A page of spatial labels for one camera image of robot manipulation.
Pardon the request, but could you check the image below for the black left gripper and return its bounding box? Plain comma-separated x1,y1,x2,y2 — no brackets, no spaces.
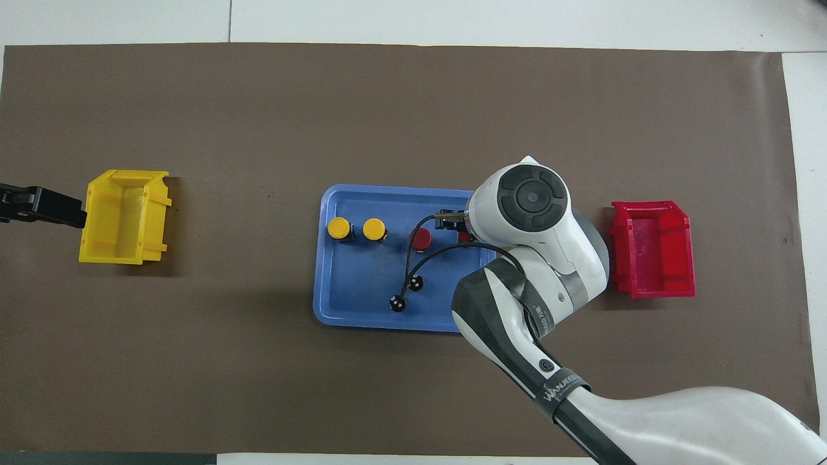
0,183,87,229

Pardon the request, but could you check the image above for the yellow storage bin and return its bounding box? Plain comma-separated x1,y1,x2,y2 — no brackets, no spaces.
79,169,173,265

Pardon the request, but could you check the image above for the blue plastic tray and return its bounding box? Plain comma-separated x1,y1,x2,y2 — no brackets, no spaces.
313,184,497,334

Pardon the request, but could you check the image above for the red storage bin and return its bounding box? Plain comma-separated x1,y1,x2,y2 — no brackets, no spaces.
611,200,696,299

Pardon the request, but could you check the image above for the brown table mat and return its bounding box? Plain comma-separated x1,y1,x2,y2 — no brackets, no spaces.
0,43,821,458

